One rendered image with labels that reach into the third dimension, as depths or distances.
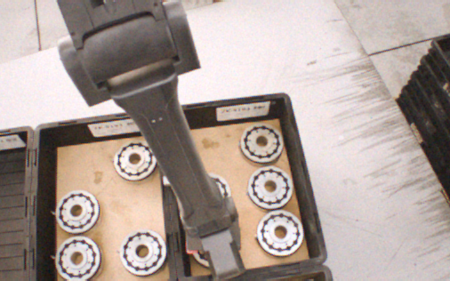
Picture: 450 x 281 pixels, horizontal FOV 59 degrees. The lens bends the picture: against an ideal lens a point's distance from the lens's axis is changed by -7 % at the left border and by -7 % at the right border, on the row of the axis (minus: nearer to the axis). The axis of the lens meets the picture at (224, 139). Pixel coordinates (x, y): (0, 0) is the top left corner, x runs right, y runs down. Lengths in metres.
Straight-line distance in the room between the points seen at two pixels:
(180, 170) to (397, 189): 0.83
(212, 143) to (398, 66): 1.52
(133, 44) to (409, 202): 1.00
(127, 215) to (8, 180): 0.33
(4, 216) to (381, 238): 0.95
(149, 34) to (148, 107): 0.08
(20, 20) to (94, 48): 2.34
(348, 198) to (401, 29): 1.54
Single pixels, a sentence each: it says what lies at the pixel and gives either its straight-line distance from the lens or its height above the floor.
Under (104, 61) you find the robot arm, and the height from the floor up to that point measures 1.50.
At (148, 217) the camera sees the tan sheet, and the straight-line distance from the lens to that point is 0.99.
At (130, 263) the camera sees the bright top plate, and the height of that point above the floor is 0.86.
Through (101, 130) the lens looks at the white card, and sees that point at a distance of 1.03.
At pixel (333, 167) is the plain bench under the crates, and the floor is 0.70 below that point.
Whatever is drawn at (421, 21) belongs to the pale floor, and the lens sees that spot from 2.65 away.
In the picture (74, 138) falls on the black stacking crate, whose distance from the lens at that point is 1.07.
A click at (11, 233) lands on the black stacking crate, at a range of 1.09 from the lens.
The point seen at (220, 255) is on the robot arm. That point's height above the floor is 1.08.
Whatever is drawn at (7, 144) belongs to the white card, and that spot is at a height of 0.88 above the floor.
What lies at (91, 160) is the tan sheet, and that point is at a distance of 1.07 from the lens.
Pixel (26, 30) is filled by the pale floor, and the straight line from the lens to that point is 2.60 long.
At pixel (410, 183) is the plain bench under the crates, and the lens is 1.25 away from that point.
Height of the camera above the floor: 1.77
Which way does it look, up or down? 64 degrees down
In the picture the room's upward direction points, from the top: straight up
